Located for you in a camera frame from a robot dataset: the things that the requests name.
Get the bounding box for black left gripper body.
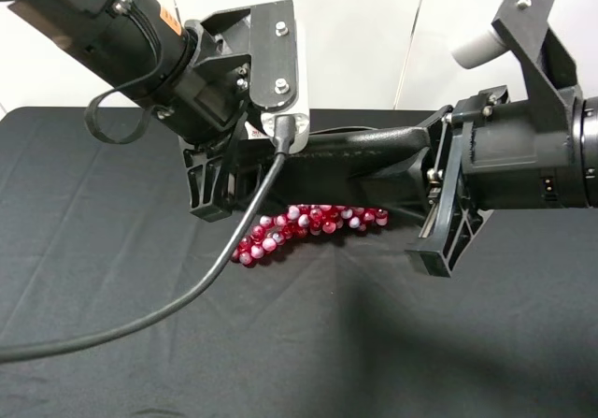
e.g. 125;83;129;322
157;0;296;222

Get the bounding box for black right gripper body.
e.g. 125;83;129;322
406;86;584;278

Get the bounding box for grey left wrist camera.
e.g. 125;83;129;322
261;22;310;154

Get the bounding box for black camera cable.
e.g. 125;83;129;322
0;113;296;365

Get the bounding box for black tablecloth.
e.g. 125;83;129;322
1;108;597;417

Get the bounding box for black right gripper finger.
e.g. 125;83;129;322
259;126;432;215

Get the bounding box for white bottle with black cap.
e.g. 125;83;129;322
245;120;268;140

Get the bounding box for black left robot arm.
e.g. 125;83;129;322
2;0;432;222

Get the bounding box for red artificial grape bunch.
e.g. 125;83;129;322
231;204;390;267

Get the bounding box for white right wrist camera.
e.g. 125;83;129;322
450;27;508;69

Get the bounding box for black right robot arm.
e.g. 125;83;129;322
406;0;597;277

